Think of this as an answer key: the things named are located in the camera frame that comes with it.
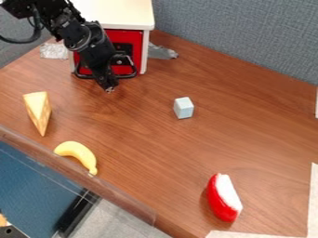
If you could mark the yellow toy cheese wedge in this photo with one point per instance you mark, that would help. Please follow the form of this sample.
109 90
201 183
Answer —
38 108

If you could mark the light blue block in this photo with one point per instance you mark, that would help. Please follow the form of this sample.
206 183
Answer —
183 107

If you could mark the silver tape patch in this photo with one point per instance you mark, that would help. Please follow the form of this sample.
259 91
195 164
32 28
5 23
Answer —
54 51

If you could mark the yellow toy banana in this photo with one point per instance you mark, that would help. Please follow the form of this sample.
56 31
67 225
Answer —
80 153

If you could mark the white cabinet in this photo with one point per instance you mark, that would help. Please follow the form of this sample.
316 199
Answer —
120 12

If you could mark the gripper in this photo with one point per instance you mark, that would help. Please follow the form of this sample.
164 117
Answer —
99 59

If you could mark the grey tape patch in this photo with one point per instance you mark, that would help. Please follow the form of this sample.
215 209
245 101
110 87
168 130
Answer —
161 52

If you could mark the red and white toy slice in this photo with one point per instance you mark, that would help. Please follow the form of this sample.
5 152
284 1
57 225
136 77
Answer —
222 198

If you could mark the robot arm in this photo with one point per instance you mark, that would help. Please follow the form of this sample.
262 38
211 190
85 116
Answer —
62 23

